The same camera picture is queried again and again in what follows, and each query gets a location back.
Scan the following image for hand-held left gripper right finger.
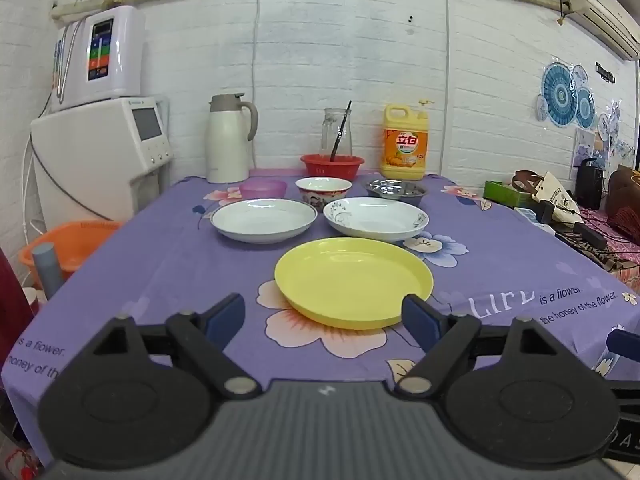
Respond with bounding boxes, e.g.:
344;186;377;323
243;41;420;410
395;294;558;401

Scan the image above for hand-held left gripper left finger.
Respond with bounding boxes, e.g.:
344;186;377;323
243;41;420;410
92;292;264;401

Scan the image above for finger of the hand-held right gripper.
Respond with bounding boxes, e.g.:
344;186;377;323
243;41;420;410
606;327;640;362

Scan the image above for yellow plastic plate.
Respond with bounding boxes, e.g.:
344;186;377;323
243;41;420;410
274;238;434;331

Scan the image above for white ceramic bowl red pattern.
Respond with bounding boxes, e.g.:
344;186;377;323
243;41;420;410
295;177;353;212

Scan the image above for purple floral tablecloth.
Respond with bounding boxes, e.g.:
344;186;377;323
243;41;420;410
0;172;640;411

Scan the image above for white plate with blue rim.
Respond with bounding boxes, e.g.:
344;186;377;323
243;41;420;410
210;198;318;244

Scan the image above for white plate with floral print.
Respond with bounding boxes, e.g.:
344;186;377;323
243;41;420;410
323;197;430;242

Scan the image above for black power adapter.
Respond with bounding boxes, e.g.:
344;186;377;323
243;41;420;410
572;222;608;251

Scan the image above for pink translucent plastic bowl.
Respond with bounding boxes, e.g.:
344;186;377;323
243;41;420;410
239;178;288;202

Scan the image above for stainless steel bowl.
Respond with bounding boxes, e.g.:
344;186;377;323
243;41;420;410
364;178;429;206

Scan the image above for green box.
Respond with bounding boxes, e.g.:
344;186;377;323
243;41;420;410
483;180;536;208

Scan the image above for brown bag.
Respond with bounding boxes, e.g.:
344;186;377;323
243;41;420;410
605;164;640;246

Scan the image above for beige paper bag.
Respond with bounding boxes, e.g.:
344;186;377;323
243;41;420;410
530;171;583;226

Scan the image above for orange plastic basin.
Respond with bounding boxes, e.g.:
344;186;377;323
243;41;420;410
19;221;123;291

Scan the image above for white thermos jug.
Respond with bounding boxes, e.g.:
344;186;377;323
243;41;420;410
206;93;259;184

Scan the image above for yellow detergent bottle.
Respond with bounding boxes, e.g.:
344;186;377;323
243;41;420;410
381;99;431;182

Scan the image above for red plastic colander basket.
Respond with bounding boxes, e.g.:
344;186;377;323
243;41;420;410
300;154;365;181

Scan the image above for grey cylinder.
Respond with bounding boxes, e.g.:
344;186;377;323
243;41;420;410
32;243;63;301

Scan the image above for black straw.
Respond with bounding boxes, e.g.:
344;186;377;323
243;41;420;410
329;101;352;163

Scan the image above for white water purifier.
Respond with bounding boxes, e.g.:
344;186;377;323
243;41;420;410
30;96;174;231

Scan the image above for clear glass jar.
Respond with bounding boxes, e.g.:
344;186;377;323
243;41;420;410
321;108;354;161

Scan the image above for dark red cloth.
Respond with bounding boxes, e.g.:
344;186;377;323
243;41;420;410
0;250;33;356

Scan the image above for blue paper fan decorations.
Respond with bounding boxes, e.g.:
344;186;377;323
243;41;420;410
537;57;598;130

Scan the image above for white water ionizer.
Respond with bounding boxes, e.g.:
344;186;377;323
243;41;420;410
50;6;147;113

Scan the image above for white air conditioner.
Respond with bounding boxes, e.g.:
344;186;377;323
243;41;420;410
557;0;640;61

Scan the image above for wall photo prints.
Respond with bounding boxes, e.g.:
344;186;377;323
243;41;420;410
572;127;611;181

